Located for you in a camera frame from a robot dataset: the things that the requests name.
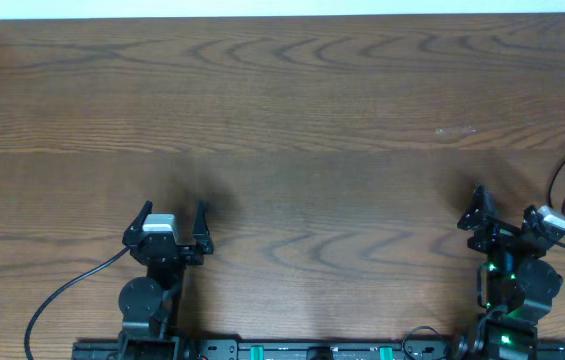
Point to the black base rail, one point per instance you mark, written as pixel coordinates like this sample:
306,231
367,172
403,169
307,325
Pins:
226,349

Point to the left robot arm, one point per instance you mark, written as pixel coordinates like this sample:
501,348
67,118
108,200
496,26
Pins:
150,303

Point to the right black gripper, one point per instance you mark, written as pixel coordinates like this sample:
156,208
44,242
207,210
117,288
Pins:
504,229

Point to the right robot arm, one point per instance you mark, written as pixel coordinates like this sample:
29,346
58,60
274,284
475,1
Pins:
515,287

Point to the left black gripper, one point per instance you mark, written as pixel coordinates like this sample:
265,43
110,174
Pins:
163,251

